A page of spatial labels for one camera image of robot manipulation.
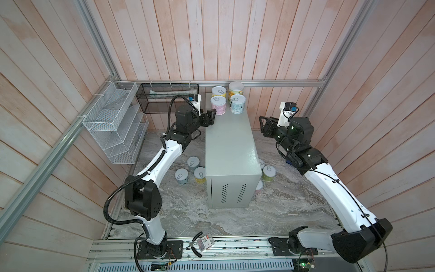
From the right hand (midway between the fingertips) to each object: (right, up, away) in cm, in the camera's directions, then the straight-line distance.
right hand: (263, 117), depth 69 cm
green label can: (+10, -27, +24) cm, 38 cm away
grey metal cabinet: (-14, -20, -9) cm, 26 cm away
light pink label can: (+4, -34, +18) cm, 39 cm away
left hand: (-22, +4, +10) cm, 25 cm away
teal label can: (-33, -21, +27) cm, 48 cm away
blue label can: (-38, -29, +22) cm, 53 cm away
